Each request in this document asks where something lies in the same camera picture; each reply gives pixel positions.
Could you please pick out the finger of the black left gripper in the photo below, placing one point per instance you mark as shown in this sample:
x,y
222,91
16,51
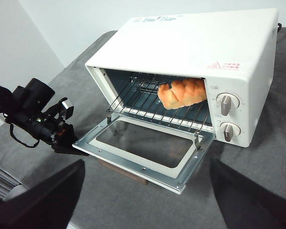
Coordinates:
x,y
72,136
66,148

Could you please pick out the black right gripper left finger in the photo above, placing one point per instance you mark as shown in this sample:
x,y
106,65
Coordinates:
x,y
38,207

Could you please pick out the golden braided bread loaf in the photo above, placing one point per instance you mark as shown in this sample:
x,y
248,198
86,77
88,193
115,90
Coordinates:
x,y
183,95

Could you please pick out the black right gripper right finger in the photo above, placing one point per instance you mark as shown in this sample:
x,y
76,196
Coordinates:
x,y
252,207

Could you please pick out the pale grey left wrist camera box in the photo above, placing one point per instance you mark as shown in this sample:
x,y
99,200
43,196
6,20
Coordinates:
x,y
67,104

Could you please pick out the white beige oven knob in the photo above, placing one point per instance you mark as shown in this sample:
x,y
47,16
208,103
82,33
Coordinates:
x,y
228,131
226,103

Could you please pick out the white Toshiba toaster oven body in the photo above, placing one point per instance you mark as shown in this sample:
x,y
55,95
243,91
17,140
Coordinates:
x,y
181,47

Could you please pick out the grey ribbed panel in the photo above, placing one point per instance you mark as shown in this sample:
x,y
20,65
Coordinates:
x,y
2,179

